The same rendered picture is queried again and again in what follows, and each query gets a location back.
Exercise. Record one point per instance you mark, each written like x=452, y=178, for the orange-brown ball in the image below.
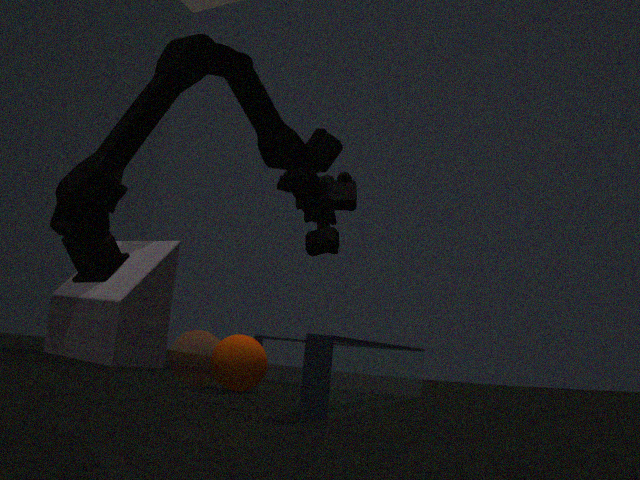
x=241, y=362

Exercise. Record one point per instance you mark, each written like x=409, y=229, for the translucent orange ball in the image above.
x=193, y=358

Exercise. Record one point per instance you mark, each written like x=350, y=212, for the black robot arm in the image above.
x=92, y=189

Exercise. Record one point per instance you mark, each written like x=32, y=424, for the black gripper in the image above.
x=325, y=239

